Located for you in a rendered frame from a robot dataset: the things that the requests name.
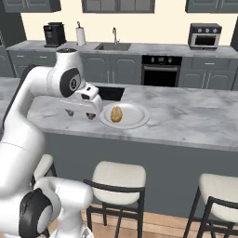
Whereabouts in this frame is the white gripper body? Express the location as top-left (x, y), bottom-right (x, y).
top-left (56, 95), bottom-right (104, 116)

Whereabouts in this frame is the hot dog bun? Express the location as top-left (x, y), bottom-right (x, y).
top-left (111, 106), bottom-right (124, 124)

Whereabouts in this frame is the white round plate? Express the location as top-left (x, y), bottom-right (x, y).
top-left (99, 102), bottom-right (151, 130)

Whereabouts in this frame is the black recessed basin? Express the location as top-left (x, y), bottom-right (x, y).
top-left (94, 86), bottom-right (126, 102)

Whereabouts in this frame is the grey lower cupboard run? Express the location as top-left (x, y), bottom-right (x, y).
top-left (7, 49), bottom-right (143, 86)
top-left (178, 56), bottom-right (238, 91)

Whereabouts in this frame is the grey cupboard run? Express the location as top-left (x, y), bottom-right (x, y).
top-left (184, 0), bottom-right (238, 14)
top-left (0, 0), bottom-right (62, 14)
top-left (7, 49), bottom-right (143, 86)
top-left (178, 56), bottom-right (238, 91)

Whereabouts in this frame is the grey steel sink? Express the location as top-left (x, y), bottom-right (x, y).
top-left (94, 42), bottom-right (132, 52)

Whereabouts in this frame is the white paper towel roll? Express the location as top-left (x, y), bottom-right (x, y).
top-left (75, 20), bottom-right (87, 46)

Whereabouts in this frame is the black coffee machine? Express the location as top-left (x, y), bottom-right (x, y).
top-left (43, 21), bottom-right (68, 48)

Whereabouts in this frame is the silver sink tap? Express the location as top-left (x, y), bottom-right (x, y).
top-left (112, 26), bottom-right (121, 46)

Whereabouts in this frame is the black built-in oven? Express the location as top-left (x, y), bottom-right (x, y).
top-left (140, 54), bottom-right (183, 88)

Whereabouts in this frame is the grey kitchen island base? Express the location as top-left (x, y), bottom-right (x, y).
top-left (39, 131), bottom-right (238, 219)

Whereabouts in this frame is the dark grey tall cupboard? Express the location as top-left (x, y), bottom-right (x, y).
top-left (0, 11), bottom-right (28, 78)

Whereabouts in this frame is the grey framed window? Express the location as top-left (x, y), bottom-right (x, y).
top-left (81, 0), bottom-right (156, 14)

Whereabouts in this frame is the grey upper cupboard run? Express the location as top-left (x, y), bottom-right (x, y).
top-left (184, 0), bottom-right (238, 14)
top-left (0, 0), bottom-right (62, 14)

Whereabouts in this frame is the grey toaster oven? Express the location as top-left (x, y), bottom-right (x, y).
top-left (187, 22), bottom-right (223, 51)

